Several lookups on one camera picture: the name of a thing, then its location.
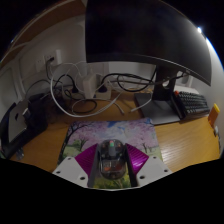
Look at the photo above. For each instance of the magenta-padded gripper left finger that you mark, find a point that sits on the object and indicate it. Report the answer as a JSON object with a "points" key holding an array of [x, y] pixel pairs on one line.
{"points": [[84, 160]]}

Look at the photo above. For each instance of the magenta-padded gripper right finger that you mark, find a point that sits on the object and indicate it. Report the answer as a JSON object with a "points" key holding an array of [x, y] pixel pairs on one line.
{"points": [[138, 160]]}

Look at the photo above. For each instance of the transparent computer mouse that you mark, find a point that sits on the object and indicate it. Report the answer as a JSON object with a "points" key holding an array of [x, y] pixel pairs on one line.
{"points": [[112, 161]]}

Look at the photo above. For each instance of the landscape print mouse pad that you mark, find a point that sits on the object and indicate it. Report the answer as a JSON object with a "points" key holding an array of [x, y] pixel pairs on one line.
{"points": [[86, 133]]}

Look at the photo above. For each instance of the black case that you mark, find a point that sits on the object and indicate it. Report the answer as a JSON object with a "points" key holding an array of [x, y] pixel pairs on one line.
{"points": [[36, 116]]}

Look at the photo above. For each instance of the white power strip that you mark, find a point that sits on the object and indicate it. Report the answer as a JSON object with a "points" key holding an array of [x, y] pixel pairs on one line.
{"points": [[103, 94]]}

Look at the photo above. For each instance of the white charger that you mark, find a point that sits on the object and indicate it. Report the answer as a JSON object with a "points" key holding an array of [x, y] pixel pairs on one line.
{"points": [[89, 85]]}

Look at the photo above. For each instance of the black keyboard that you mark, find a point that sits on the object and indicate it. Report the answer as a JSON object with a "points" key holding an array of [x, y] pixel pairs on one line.
{"points": [[193, 103]]}

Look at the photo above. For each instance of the small orange box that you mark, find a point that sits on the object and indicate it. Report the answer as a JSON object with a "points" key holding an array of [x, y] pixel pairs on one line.
{"points": [[214, 115]]}

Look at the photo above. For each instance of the black computer monitor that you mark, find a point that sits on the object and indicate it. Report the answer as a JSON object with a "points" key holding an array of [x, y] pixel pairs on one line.
{"points": [[140, 30]]}

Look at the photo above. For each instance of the white wall socket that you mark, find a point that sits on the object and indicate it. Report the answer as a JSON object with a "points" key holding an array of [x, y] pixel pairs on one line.
{"points": [[50, 58]]}

